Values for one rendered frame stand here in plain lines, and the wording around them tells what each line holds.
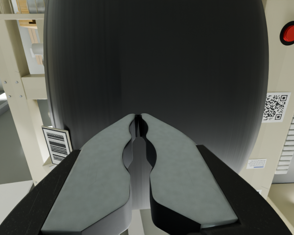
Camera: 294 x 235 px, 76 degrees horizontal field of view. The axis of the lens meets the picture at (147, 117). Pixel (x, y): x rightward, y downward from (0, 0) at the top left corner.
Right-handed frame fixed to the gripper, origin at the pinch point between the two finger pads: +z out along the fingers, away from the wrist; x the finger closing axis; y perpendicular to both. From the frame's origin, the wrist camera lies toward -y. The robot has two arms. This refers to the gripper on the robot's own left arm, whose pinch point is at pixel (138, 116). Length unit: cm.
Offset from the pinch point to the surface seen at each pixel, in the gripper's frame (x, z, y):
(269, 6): 25.5, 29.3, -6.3
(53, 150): -11.2, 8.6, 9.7
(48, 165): -45, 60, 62
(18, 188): -221, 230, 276
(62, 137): -9.2, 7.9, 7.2
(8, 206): -214, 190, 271
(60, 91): -8.8, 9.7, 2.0
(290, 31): 30.6, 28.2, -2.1
